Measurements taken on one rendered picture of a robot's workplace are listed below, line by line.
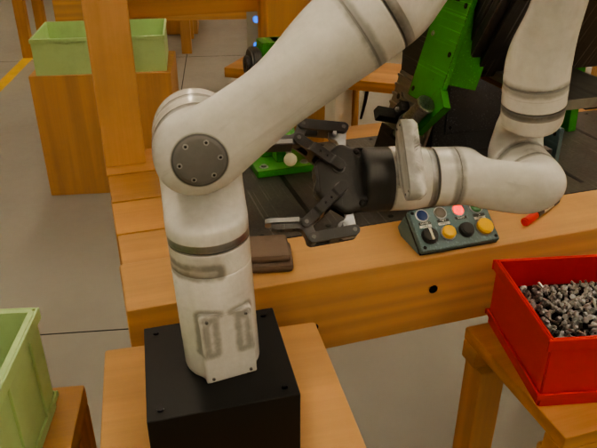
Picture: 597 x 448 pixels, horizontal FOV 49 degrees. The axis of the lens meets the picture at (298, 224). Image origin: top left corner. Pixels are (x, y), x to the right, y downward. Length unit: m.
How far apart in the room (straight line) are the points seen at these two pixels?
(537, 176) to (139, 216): 0.79
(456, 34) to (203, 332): 0.77
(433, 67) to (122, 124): 0.68
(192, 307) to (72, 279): 2.12
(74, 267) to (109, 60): 1.59
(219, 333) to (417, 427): 1.40
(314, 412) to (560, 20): 0.55
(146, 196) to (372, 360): 1.18
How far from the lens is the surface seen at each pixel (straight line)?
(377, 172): 0.74
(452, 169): 0.77
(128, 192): 1.43
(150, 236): 1.24
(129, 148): 1.54
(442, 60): 1.31
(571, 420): 1.03
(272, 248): 1.08
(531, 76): 0.75
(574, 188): 1.47
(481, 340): 1.13
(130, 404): 0.93
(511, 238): 1.22
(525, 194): 0.79
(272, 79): 0.63
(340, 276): 1.07
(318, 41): 0.63
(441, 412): 2.16
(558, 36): 0.73
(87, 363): 2.40
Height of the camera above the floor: 1.47
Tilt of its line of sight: 28 degrees down
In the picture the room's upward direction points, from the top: straight up
